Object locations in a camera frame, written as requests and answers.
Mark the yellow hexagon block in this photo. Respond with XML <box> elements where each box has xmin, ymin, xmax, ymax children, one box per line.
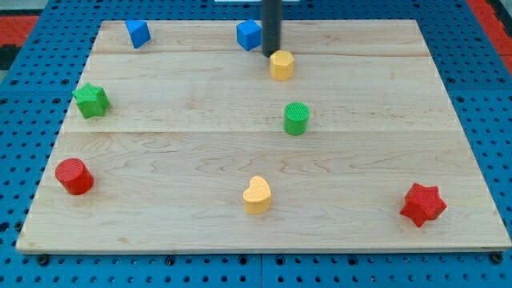
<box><xmin>270</xmin><ymin>50</ymin><xmax>294</xmax><ymax>81</ymax></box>

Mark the green star block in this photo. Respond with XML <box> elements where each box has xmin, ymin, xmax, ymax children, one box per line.
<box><xmin>72</xmin><ymin>82</ymin><xmax>110</xmax><ymax>118</ymax></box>

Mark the red star block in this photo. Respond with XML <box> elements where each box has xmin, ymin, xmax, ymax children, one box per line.
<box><xmin>400</xmin><ymin>182</ymin><xmax>447</xmax><ymax>228</ymax></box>

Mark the green cylinder block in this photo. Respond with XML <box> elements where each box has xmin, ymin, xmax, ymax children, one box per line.
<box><xmin>283</xmin><ymin>102</ymin><xmax>310</xmax><ymax>136</ymax></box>

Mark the yellow heart block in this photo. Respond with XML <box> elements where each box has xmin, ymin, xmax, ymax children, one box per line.
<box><xmin>242</xmin><ymin>176</ymin><xmax>272</xmax><ymax>214</ymax></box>

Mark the wooden board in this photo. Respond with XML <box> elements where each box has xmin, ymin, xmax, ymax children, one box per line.
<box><xmin>16</xmin><ymin>20</ymin><xmax>511</xmax><ymax>255</ymax></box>

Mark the blue cube block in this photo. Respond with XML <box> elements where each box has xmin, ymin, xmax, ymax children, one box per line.
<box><xmin>236</xmin><ymin>19</ymin><xmax>262</xmax><ymax>51</ymax></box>

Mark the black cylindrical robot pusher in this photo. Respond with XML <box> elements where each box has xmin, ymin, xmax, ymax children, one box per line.
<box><xmin>262</xmin><ymin>0</ymin><xmax>282</xmax><ymax>58</ymax></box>

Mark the blue tilted prism block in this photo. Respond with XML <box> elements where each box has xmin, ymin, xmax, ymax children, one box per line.
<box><xmin>125</xmin><ymin>20</ymin><xmax>151</xmax><ymax>49</ymax></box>

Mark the red cylinder block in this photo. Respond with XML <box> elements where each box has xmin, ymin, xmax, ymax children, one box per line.
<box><xmin>54</xmin><ymin>158</ymin><xmax>94</xmax><ymax>196</ymax></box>

